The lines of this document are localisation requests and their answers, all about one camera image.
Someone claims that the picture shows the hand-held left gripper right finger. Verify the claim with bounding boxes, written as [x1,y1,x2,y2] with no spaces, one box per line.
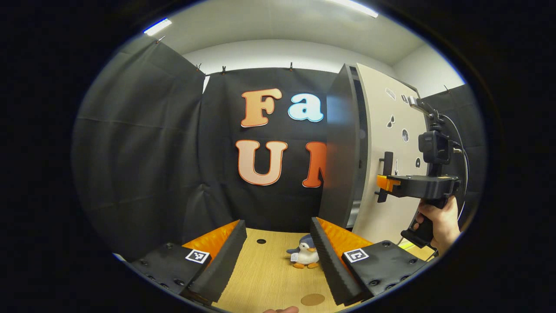
[310,216,428,307]

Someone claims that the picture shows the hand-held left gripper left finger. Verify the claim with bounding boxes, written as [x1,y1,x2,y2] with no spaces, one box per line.
[130,220,247,305]

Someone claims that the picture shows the black cabinet door handle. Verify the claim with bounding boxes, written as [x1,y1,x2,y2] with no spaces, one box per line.
[377,151,394,203]

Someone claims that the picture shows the beige cabinet door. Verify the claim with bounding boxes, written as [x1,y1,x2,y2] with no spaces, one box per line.
[352,63,431,244]

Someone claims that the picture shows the penguin plush toy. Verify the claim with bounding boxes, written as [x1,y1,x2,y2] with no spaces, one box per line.
[287,234,320,269]

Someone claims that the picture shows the black backdrop cloth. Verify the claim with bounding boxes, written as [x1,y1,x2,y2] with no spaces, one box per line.
[72,39,487,261]

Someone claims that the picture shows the row of black cloth clips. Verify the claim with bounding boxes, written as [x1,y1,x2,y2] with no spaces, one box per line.
[156,37,450,92]

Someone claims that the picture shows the wide ceiling light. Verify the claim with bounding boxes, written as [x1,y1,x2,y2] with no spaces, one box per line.
[326,0,378,18]

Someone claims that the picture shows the long ceiling light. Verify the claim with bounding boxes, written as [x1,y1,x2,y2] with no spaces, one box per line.
[143,18,172,36]

